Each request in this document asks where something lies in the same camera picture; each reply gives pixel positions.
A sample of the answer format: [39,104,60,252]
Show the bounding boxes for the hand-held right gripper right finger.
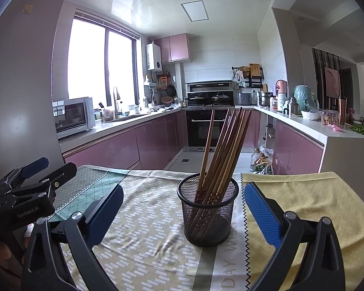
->
[244,182,346,291]

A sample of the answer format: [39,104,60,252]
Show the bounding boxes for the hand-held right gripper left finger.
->
[21,184,124,291]

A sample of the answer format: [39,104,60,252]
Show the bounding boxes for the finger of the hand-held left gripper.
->
[0,157,50,188]
[6,162,78,203]

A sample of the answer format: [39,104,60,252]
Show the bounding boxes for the black mesh holder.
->
[177,173,240,247]

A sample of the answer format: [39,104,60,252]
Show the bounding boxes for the bunch of wooden chopsticks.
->
[190,107,253,235]

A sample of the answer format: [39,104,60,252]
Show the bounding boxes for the person's left hand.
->
[0,239,25,279]

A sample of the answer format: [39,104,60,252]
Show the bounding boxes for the yellow cloth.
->
[241,171,364,291]

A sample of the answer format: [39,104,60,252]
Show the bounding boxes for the patterned beige green tablecloth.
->
[49,164,252,291]

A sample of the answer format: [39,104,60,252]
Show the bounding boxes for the plastic bags of vegetables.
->
[250,147,275,175]

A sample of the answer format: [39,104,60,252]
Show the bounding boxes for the white microwave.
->
[52,97,96,140]

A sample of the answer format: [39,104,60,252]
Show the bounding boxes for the pink base cabinets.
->
[62,111,182,171]
[235,109,325,175]

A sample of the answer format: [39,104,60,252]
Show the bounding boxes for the grey refrigerator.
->
[0,0,72,176]

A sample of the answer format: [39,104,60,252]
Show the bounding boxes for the steel faucet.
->
[113,86,122,119]

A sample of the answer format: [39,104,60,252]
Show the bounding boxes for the black built-in oven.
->
[186,109,235,153]

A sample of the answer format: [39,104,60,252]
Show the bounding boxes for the steel stockpot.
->
[258,91,273,107]

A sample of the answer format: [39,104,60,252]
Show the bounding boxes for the clear plastic food container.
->
[321,110,339,126]

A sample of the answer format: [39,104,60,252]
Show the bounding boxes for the kitchen window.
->
[67,10,140,106]

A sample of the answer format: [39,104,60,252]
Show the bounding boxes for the pink kettle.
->
[275,80,289,97]

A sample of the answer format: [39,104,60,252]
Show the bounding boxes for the copper tumbler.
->
[338,96,348,125]

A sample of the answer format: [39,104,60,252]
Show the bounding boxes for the black range hood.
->
[185,80,234,93]

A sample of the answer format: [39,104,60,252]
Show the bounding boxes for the white water heater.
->
[146,43,162,72]

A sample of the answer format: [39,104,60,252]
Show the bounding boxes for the ceiling light panel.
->
[180,1,209,22]

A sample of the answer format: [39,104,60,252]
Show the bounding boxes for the black wall rack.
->
[232,64,265,89]

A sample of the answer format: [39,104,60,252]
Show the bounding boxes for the framed wall picture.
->
[324,67,340,99]

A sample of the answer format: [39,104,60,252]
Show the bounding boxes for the pink wall cabinet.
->
[154,33,190,64]

